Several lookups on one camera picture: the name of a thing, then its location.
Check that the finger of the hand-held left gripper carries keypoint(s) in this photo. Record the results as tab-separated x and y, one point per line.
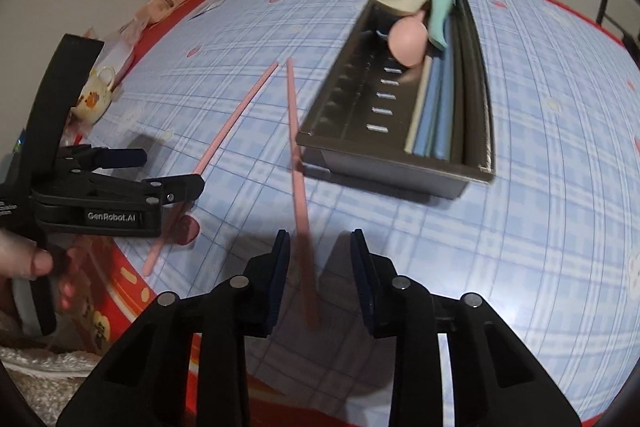
122	158
182	189

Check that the beige chopstick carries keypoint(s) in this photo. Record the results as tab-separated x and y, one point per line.
417	112

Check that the pink spoon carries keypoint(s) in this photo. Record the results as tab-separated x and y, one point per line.
407	39

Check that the beige spoon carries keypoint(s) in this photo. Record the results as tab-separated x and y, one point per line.
395	3

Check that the black metal rack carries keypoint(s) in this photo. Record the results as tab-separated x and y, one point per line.
605	7

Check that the person's left hand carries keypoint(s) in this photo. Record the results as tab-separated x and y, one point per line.
20	257

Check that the blue chopstick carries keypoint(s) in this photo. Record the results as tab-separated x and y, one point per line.
444	122
430	122

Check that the white fleece cloth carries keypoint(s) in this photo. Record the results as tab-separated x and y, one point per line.
45	377

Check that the blue plaid tablecloth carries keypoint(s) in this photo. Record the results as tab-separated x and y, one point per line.
525	207

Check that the stainless steel utensil tray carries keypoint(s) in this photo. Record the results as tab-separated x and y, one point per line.
350	117

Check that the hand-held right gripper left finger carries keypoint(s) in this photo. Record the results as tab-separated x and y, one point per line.
280	277

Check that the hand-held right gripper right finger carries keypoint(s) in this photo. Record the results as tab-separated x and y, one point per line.
362	277

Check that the green spoon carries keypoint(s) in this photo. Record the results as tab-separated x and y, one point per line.
440	17

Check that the white printed mug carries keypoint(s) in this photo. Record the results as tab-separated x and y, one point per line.
95	99

